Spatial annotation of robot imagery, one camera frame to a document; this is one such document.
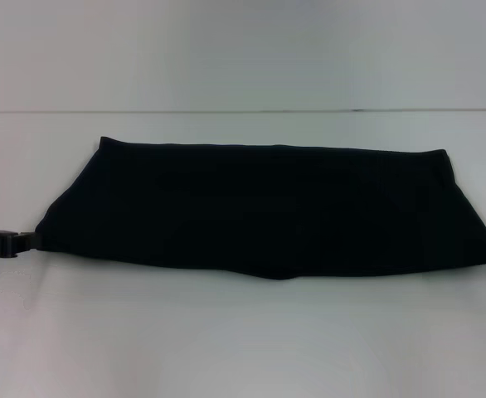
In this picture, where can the black shirt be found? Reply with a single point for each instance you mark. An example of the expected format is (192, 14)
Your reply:
(268, 215)

